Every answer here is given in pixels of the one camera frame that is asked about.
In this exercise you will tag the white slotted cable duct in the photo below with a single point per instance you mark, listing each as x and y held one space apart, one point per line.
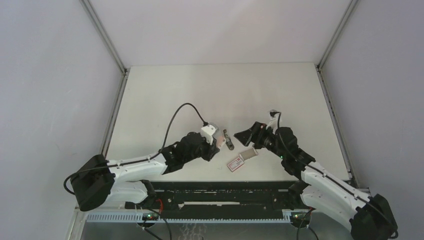
133 217

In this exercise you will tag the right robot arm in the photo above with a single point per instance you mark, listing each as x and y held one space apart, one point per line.
366 217

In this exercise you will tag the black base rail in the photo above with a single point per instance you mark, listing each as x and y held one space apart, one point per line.
239 199

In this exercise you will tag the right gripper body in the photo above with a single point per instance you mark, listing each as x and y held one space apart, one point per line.
266 138

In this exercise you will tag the circuit board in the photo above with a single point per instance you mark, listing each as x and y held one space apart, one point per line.
297 217
150 217

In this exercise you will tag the staple box tray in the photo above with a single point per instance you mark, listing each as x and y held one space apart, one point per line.
248 154

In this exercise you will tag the red white staple box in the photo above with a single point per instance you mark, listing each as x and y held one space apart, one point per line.
235 164

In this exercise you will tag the right circuit board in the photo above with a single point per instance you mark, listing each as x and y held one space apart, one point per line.
297 217

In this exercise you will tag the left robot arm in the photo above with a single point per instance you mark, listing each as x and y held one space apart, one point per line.
101 181

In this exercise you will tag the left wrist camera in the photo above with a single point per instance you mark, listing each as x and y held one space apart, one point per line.
213 135

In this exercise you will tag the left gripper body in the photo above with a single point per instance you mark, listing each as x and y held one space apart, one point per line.
204 150

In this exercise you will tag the left circuit board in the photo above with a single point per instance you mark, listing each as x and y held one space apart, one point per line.
150 217

